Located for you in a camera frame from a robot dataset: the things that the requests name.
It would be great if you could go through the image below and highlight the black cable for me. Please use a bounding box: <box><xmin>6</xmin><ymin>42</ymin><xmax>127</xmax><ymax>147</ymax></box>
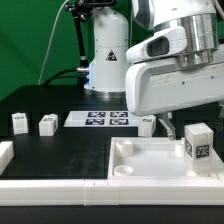
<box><xmin>43</xmin><ymin>69</ymin><xmax>89</xmax><ymax>87</ymax></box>

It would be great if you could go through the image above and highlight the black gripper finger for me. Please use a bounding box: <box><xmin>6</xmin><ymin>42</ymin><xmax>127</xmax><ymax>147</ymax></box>
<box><xmin>159</xmin><ymin>112</ymin><xmax>176</xmax><ymax>140</ymax></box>

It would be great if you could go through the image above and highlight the white AprilTag base sheet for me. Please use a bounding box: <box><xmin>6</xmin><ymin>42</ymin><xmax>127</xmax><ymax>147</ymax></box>
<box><xmin>64</xmin><ymin>111</ymin><xmax>140</xmax><ymax>127</ymax></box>

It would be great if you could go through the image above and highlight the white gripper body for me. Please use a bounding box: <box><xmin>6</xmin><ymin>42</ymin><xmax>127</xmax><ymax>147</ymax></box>
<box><xmin>126</xmin><ymin>58</ymin><xmax>224</xmax><ymax>116</ymax></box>

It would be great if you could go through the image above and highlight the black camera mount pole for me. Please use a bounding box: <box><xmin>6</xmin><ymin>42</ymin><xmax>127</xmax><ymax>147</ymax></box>
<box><xmin>65</xmin><ymin>0</ymin><xmax>117</xmax><ymax>70</ymax></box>

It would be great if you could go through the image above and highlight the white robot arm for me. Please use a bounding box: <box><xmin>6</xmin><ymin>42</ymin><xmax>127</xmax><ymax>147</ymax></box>
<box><xmin>85</xmin><ymin>0</ymin><xmax>224</xmax><ymax>137</ymax></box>

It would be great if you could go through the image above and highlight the white square tabletop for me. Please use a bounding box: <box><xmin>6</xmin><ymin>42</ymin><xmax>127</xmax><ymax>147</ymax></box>
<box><xmin>108</xmin><ymin>137</ymin><xmax>224</xmax><ymax>180</ymax></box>

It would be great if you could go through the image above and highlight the white U-shaped fence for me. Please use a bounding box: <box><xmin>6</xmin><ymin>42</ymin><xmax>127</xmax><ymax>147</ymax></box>
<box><xmin>0</xmin><ymin>140</ymin><xmax>224</xmax><ymax>207</ymax></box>

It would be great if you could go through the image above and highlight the white cable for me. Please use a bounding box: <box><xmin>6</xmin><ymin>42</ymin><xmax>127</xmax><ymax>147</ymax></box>
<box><xmin>37</xmin><ymin>0</ymin><xmax>69</xmax><ymax>86</ymax></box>

